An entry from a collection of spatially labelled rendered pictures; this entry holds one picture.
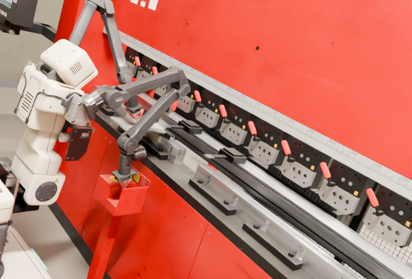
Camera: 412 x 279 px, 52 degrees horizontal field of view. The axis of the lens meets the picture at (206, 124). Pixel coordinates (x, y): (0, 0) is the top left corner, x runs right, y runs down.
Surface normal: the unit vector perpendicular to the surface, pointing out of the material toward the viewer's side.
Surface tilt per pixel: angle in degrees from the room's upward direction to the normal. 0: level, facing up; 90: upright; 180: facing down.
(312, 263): 90
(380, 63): 90
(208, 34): 90
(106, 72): 90
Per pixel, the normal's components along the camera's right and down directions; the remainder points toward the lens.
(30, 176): -0.62, -0.15
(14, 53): 0.68, 0.40
